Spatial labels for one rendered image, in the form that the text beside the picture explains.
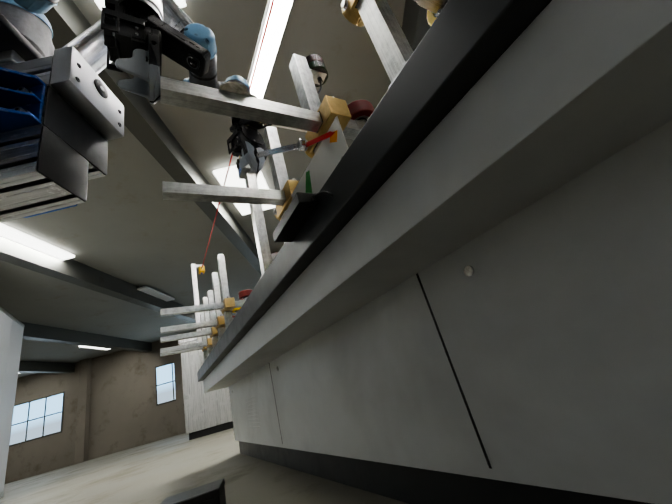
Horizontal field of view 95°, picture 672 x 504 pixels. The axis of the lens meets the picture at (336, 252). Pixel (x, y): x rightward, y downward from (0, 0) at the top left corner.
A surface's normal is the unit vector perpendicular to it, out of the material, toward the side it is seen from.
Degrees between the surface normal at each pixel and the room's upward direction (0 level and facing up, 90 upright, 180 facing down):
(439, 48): 90
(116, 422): 90
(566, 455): 90
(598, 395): 90
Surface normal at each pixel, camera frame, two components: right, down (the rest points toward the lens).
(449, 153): -0.86, 0.03
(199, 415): -0.01, -0.38
